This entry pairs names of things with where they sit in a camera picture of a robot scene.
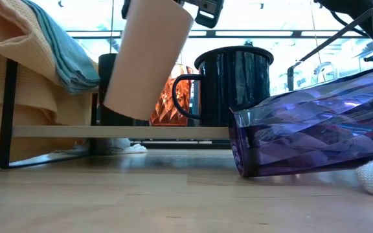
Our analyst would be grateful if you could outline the orange faceted plastic tumbler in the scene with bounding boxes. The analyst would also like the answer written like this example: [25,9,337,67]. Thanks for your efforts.
[149,63,194,127]

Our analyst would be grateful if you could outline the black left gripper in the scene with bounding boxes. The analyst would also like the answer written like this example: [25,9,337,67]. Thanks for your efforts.
[121,0,204,19]

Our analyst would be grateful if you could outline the teal folded towel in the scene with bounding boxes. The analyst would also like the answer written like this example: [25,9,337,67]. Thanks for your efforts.
[21,0,102,96]

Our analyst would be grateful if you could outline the black aluminium frame rail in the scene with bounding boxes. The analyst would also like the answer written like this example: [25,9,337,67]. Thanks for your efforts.
[130,139,231,150]

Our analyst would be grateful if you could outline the black horizontal overhead bar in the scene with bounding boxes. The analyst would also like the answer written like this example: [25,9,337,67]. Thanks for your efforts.
[65,29,368,39]

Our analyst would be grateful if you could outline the clear glass mug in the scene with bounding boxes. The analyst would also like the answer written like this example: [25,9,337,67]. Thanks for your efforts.
[278,60,336,96]

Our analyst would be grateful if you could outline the tall beige cup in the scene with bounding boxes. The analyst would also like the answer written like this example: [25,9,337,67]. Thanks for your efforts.
[103,0,195,122]

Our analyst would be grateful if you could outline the white crumpled cloth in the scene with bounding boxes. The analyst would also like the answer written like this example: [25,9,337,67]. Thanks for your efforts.
[47,137,149,160]

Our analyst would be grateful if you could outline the dark blue speckled enamel mug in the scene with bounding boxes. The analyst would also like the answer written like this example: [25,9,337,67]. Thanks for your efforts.
[172,45,275,128]

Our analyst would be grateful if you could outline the purple faceted plastic tumbler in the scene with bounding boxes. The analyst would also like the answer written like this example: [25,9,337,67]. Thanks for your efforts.
[228,63,373,179]

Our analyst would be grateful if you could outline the peach waffle weave towel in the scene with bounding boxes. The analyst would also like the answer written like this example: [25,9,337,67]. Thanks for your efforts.
[0,0,93,169]

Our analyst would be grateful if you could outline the black metal shelf, wooden board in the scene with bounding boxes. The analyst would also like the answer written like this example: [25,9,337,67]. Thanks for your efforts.
[0,8,373,170]

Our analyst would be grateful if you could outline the tall black cup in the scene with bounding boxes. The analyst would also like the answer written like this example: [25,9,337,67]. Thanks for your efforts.
[97,53,135,127]

